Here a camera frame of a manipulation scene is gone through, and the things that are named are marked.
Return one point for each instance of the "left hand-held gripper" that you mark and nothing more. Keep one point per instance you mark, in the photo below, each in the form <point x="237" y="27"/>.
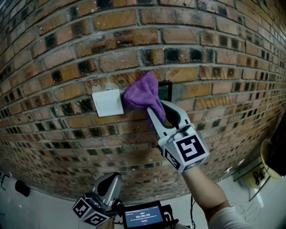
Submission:
<point x="93" y="212"/>

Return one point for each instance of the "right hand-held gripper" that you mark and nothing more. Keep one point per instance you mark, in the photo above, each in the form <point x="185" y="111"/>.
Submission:
<point x="190" y="149"/>

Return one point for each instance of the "black wall socket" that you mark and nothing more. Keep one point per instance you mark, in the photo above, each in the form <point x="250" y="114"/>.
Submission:
<point x="166" y="91"/>

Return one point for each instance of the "purple cloth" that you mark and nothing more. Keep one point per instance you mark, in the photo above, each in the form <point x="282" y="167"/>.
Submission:
<point x="143" y="94"/>

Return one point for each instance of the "person's right forearm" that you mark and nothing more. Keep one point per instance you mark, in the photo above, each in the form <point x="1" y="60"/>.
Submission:
<point x="203" y="192"/>

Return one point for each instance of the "person's left forearm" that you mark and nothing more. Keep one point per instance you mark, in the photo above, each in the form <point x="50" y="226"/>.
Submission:
<point x="107" y="224"/>

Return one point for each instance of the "black chest-mounted screen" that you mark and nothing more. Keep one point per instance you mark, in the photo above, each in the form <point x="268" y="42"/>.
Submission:
<point x="144" y="215"/>

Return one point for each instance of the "black round object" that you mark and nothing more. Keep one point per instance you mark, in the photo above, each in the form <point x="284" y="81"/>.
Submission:
<point x="22" y="188"/>

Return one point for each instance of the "yellow round stool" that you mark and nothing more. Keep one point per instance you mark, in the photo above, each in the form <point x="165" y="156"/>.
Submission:
<point x="267" y="161"/>

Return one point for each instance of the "white wall switch plate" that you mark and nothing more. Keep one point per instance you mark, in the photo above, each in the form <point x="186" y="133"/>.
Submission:
<point x="107" y="103"/>

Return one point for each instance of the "black screen mount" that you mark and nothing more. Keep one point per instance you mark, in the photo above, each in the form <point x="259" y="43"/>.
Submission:
<point x="171" y="214"/>

